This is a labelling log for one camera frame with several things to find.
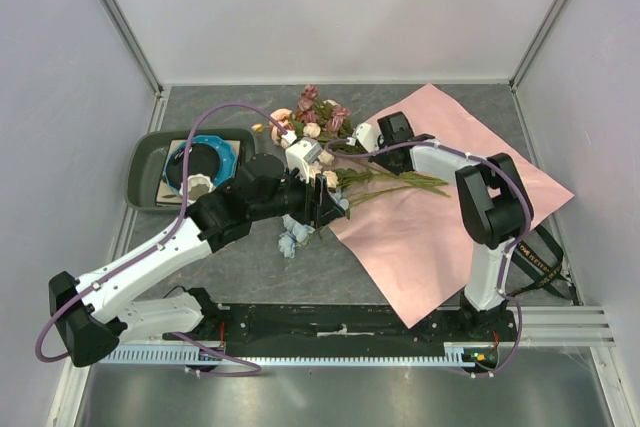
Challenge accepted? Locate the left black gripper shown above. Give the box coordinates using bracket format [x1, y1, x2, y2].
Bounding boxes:
[251, 163, 346, 230]

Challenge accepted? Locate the cream rose stem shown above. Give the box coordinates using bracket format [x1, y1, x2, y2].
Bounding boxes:
[302, 121, 451, 198]

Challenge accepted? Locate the dusty pink rose stem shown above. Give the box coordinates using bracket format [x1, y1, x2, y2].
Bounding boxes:
[297, 84, 451, 198]

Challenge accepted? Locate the purple pink wrapping paper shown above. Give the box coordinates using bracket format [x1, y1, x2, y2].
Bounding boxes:
[330, 84, 574, 327]

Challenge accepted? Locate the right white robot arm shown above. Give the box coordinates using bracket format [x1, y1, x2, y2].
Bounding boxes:
[354, 112, 534, 341]

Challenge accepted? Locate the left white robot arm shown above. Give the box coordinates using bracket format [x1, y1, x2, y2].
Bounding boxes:
[47, 154, 346, 367]

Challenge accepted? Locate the white ribbed ceramic vase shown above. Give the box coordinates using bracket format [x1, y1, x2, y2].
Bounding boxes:
[179, 174, 215, 206]

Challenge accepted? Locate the blue hydrangea stem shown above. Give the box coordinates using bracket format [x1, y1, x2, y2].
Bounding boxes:
[277, 186, 416, 259]

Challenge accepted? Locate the peach flower stem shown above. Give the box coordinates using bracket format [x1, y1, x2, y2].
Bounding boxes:
[251, 108, 297, 149]

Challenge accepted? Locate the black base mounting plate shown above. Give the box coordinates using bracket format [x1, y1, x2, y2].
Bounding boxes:
[187, 303, 517, 346]

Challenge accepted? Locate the dark green plastic tray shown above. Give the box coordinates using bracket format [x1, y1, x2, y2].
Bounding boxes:
[125, 128, 257, 215]

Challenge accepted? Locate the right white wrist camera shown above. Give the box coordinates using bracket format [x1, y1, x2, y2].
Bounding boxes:
[347, 122, 384, 153]

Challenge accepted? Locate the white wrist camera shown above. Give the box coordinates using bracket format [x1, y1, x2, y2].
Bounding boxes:
[347, 122, 384, 153]
[282, 131, 322, 183]

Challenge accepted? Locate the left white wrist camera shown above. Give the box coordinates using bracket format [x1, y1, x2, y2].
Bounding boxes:
[282, 131, 322, 183]

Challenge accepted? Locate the light blue cable duct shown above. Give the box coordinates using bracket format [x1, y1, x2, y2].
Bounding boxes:
[93, 341, 501, 367]

